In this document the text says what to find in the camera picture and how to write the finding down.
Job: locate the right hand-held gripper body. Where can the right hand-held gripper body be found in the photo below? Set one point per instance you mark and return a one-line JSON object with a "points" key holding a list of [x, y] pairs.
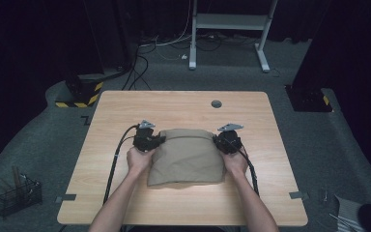
{"points": [[228, 140]]}

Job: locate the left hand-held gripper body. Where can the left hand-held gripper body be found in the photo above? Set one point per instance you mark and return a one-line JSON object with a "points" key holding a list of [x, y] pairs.
{"points": [[145, 138]]}

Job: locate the beige pants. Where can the beige pants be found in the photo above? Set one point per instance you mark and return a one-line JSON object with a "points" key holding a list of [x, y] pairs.
{"points": [[186, 158]]}

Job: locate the person's left hand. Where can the person's left hand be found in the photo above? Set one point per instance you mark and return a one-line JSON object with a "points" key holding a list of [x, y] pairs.
{"points": [[138, 161]]}

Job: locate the person's right hand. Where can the person's right hand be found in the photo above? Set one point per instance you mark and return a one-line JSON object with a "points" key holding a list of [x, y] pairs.
{"points": [[236, 162]]}

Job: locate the grey round table grommet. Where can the grey round table grommet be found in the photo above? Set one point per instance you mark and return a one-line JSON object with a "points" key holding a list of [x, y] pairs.
{"points": [[216, 104]]}

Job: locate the yellow black striped stand base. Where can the yellow black striped stand base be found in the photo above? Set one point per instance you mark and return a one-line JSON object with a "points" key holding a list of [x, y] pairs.
{"points": [[83, 93]]}

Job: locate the grey tape strip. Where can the grey tape strip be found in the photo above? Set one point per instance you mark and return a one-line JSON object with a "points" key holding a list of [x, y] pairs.
{"points": [[299, 195], [67, 197]]}

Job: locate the white metal stand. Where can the white metal stand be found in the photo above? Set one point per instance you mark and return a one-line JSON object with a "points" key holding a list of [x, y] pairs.
{"points": [[230, 22]]}

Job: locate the grey striped sheet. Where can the grey striped sheet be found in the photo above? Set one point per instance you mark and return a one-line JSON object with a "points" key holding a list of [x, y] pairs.
{"points": [[348, 212]]}

